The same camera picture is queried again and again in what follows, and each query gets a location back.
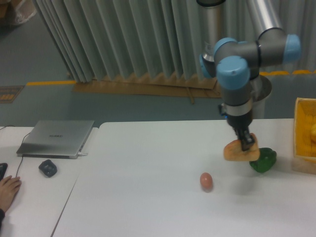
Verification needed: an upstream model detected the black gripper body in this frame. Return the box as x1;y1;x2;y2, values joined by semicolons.
226;111;253;130

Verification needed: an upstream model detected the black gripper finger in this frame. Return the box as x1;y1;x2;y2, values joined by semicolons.
234;128;255;151

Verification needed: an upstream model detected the triangular golden bread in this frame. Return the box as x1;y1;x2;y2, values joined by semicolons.
224;133;260;161

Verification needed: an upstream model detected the green bell pepper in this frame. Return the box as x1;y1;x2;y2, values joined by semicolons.
249;148;277;173

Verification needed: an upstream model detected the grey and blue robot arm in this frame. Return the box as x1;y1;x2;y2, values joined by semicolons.
197;0;301;151

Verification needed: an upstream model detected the dark sleeved forearm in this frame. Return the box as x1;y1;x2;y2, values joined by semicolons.
0;209;5;229

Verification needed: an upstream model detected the yellow woven basket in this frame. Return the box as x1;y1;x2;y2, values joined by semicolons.
293;97;316;163

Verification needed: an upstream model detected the person's hand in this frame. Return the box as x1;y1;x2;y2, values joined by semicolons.
0;175;22;213

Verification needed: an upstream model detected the brown egg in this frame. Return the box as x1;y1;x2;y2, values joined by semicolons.
199;172;213;191

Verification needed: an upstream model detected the brown cardboard sheet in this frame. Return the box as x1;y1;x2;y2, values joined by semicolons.
72;73;221;104

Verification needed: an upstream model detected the grey pleated curtain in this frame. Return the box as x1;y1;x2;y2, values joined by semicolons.
32;0;316;83

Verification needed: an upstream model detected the silver laptop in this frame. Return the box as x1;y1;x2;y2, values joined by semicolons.
16;120;94;159

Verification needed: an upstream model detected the black earbud case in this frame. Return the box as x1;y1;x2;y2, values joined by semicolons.
39;159;58;178

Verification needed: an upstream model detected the black keyboard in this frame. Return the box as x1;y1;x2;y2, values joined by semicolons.
0;163;8;180

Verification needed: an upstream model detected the clear plastic bag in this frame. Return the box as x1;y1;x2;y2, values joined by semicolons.
11;0;37;25

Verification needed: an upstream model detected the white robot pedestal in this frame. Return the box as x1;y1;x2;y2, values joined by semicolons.
250;75;272;119

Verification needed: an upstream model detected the black mouse cable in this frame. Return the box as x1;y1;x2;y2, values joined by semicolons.
0;125;33;177

